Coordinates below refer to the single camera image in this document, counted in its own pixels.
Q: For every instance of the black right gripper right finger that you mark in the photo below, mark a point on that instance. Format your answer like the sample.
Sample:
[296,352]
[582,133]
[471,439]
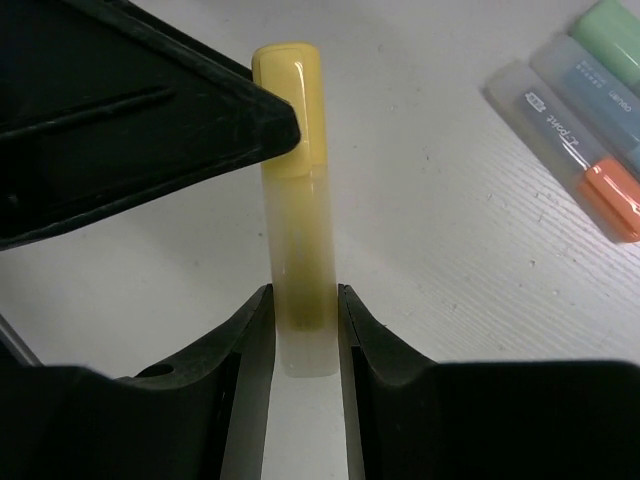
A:
[409,417]

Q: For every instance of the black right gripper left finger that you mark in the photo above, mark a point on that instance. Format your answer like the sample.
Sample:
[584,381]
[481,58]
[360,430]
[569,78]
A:
[200,413]

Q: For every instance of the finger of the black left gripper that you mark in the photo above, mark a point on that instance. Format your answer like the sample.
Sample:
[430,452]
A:
[105,107]

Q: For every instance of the yellow highlighter marker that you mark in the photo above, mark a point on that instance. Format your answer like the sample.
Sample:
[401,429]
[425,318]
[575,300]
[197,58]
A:
[298,216]

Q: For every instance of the orange highlighter marker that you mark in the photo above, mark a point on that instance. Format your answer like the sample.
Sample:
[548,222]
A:
[596,179]

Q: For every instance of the blue highlighter marker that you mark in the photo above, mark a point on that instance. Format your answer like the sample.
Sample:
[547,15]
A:
[594,93]

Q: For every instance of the green highlighter marker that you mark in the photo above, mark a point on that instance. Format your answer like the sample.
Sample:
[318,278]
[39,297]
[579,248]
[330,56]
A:
[610,33]

